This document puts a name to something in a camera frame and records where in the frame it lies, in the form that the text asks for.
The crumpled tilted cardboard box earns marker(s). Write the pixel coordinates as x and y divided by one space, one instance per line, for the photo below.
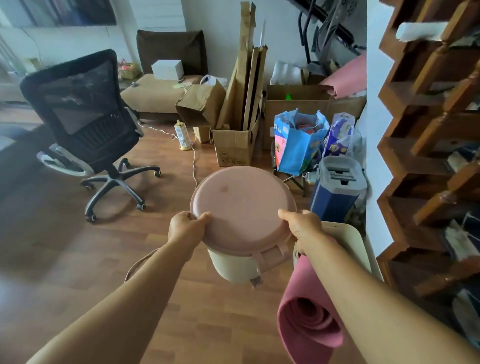
202 103

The white foam packing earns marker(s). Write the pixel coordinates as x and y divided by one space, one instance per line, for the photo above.
285 73

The small wicker basket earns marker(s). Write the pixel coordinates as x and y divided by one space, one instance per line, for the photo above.
130 71

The brown sofa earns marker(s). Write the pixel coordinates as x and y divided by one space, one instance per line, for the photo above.
153 93

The white paper sheet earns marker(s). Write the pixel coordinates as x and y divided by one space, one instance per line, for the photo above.
420 32

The tall flat cardboard box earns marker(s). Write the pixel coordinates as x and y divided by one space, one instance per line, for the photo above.
242 67

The white power strip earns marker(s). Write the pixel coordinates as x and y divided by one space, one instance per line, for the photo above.
183 135

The person's left forearm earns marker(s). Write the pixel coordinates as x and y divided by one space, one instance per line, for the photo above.
120 307

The person's right forearm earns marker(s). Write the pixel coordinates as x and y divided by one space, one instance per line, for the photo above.
375 311

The open low cardboard box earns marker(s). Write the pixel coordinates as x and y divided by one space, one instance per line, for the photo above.
234 148

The person's right hand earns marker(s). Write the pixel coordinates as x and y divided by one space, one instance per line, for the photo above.
305 228

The large open cardboard box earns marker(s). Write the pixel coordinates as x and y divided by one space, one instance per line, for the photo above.
296 105

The plain cardboard box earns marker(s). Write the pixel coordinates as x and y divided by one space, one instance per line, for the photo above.
347 107

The dark patterned stair carpets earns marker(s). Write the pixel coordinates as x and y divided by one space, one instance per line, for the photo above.
465 240

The pink foam sheet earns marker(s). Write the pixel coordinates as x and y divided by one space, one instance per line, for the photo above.
348 77

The cream storage case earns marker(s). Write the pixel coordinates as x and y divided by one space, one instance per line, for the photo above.
348 240

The flat cardboard panels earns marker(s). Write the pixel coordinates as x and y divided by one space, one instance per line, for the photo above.
257 86

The person's left hand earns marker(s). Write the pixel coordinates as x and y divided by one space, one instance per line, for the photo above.
187 232

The red-brown folded cloth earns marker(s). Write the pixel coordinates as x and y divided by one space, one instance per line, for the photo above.
307 129

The white trash can pink lid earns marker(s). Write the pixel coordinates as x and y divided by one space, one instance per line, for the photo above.
243 206

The dark wall picture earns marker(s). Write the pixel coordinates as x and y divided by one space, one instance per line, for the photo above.
75 11

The black office chair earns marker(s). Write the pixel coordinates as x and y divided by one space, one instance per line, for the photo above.
86 112

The blue mop bucket grey lid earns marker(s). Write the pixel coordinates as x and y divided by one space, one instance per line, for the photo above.
333 198

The light blue printed tote bag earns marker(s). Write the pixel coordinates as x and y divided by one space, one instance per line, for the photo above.
300 153

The tiny cardboard box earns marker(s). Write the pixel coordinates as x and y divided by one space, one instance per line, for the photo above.
202 134

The white box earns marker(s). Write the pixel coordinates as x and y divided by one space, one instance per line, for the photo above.
167 70

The pink yoga mat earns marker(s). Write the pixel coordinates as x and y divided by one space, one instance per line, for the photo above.
307 300

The white plastic bag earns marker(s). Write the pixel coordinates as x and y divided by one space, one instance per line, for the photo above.
213 80

